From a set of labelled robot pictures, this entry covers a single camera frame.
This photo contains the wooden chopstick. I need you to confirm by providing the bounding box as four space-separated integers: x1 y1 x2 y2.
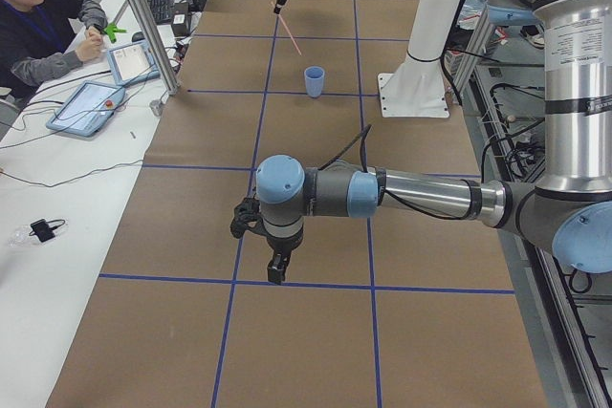
277 13 303 56

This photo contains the light blue cup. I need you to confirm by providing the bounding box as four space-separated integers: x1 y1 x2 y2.
303 66 325 98

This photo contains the black computer keyboard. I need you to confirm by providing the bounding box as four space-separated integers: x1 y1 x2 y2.
146 0 174 24

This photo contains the upper teach pendant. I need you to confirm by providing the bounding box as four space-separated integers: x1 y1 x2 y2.
106 40 160 87

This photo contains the teach pendant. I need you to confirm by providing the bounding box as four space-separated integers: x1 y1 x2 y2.
106 40 160 87
46 81 126 138

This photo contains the green clamp tool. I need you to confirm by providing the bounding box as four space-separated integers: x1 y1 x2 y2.
100 23 127 44

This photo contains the lower teach pendant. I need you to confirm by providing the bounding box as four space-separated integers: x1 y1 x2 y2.
46 81 126 138

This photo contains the small black device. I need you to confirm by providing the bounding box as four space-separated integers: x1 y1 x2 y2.
30 219 66 243

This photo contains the seated person in black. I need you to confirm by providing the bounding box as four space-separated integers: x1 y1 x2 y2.
1 0 108 99

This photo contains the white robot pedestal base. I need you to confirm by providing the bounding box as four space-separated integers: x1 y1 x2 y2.
378 0 462 118

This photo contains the aluminium frame post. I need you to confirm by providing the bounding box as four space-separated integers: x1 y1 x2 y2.
127 0 180 96

